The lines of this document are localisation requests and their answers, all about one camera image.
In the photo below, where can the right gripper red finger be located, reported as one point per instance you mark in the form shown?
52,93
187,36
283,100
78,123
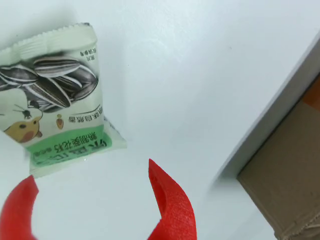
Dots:
16,217
177,215

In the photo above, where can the sunflower seed snack packet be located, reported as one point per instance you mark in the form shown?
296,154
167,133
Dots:
62,112

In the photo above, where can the brown cardboard box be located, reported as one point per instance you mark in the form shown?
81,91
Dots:
275,162

